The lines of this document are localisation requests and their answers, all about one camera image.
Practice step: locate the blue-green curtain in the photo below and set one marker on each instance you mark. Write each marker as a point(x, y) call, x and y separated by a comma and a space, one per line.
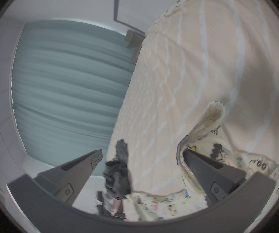
point(69, 81)

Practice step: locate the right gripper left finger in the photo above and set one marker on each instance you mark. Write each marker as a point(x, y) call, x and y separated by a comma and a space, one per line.
point(64, 181)

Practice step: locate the dark grey garment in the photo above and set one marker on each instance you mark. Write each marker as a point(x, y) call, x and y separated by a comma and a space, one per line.
point(122, 152)

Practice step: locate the grey bedside table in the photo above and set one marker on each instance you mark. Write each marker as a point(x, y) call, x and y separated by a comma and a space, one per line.
point(132, 36)

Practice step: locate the bed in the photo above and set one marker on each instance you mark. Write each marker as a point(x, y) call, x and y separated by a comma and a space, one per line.
point(190, 81)

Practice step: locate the pink garment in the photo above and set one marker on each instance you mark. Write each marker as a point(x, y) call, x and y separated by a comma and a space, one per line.
point(116, 206)

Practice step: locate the black shirt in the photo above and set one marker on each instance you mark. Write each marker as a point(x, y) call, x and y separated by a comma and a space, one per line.
point(120, 178)

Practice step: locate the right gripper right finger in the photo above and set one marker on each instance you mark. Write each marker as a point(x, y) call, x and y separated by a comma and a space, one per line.
point(217, 181)

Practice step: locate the white printed pyjama top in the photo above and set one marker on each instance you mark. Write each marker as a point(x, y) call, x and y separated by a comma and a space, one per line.
point(226, 152)

